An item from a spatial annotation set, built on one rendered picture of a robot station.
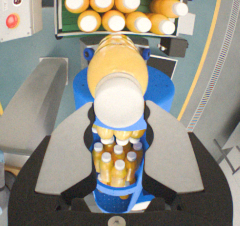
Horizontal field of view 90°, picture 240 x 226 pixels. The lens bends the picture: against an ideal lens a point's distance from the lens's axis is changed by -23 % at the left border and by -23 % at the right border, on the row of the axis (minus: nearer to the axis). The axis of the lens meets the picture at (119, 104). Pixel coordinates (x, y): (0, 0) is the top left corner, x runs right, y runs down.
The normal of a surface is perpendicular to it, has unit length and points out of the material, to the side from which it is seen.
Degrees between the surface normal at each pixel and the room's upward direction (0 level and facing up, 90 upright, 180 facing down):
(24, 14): 0
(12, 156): 0
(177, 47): 0
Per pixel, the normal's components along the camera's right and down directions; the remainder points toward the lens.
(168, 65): 0.15, 0.58
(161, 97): 0.04, -0.82
